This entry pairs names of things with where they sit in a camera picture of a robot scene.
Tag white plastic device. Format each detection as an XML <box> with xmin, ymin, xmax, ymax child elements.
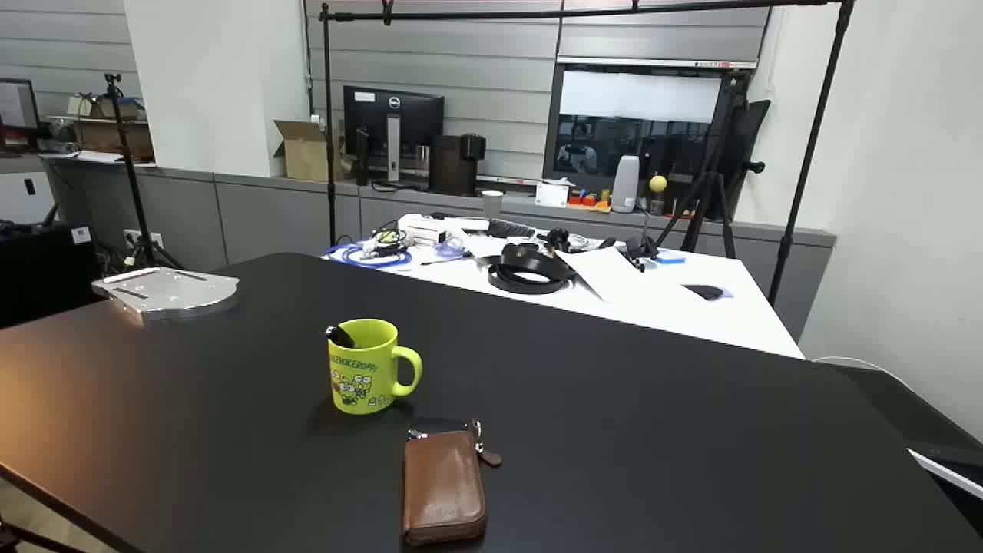
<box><xmin>395</xmin><ymin>207</ymin><xmax>490</xmax><ymax>248</ymax></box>

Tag small white box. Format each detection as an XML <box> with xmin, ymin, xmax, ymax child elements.
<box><xmin>530</xmin><ymin>178</ymin><xmax>574</xmax><ymax>212</ymax></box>

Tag red orange small parts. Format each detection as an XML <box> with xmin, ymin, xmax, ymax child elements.
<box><xmin>568</xmin><ymin>186</ymin><xmax>615</xmax><ymax>215</ymax></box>

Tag tall white speaker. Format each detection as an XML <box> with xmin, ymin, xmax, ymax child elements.
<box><xmin>612</xmin><ymin>149</ymin><xmax>646</xmax><ymax>215</ymax></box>

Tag yellow-green cartoon mug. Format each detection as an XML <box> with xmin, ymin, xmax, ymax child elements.
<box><xmin>323</xmin><ymin>316</ymin><xmax>427</xmax><ymax>417</ymax></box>

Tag white table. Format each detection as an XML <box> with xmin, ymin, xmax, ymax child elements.
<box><xmin>318</xmin><ymin>212</ymin><xmax>809</xmax><ymax>362</ymax></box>

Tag black computer monitor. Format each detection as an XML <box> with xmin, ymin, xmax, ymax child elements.
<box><xmin>342</xmin><ymin>84</ymin><xmax>447</xmax><ymax>186</ymax></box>

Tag dark framed window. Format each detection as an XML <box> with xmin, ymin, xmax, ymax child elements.
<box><xmin>546</xmin><ymin>60</ymin><xmax>757</xmax><ymax>193</ymax></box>

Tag black computer mouse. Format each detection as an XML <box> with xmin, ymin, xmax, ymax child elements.
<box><xmin>681</xmin><ymin>279</ymin><xmax>731</xmax><ymax>305</ymax></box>

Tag brown leather key pouch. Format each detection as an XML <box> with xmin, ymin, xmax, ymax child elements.
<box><xmin>400</xmin><ymin>426</ymin><xmax>490</xmax><ymax>550</ymax></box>

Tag open cardboard box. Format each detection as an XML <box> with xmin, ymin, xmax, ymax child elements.
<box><xmin>270</xmin><ymin>116</ymin><xmax>346</xmax><ymax>186</ymax></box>

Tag grey partition counter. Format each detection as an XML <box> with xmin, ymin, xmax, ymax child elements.
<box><xmin>43</xmin><ymin>149</ymin><xmax>838</xmax><ymax>340</ymax></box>

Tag white paper stack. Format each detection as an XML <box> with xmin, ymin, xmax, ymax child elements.
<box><xmin>90</xmin><ymin>264</ymin><xmax>242</xmax><ymax>316</ymax></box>

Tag thin black light stand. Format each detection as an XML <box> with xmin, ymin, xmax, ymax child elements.
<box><xmin>97</xmin><ymin>70</ymin><xmax>172</xmax><ymax>271</ymax></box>

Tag closed brown cardboard box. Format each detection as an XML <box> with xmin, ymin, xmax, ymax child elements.
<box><xmin>70</xmin><ymin>116</ymin><xmax>158</xmax><ymax>166</ymax></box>

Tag black storage cabinet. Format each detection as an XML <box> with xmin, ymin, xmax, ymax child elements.
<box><xmin>0</xmin><ymin>219</ymin><xmax>104</xmax><ymax>332</ymax></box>

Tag black coiled cable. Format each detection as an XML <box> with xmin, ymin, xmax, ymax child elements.
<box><xmin>481</xmin><ymin>238</ymin><xmax>574</xmax><ymax>298</ymax></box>

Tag pale purple coiled cable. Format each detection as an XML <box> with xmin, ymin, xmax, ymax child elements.
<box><xmin>432</xmin><ymin>237</ymin><xmax>474</xmax><ymax>264</ymax></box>

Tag bright blue coiled cable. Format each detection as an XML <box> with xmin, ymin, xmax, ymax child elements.
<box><xmin>328</xmin><ymin>237</ymin><xmax>415</xmax><ymax>272</ymax></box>

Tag black pipe frame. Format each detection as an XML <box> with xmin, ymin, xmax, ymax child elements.
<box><xmin>316</xmin><ymin>0</ymin><xmax>857</xmax><ymax>308</ymax></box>

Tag black camera tripod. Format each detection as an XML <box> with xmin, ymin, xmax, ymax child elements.
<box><xmin>654</xmin><ymin>66</ymin><xmax>775</xmax><ymax>258</ymax></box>

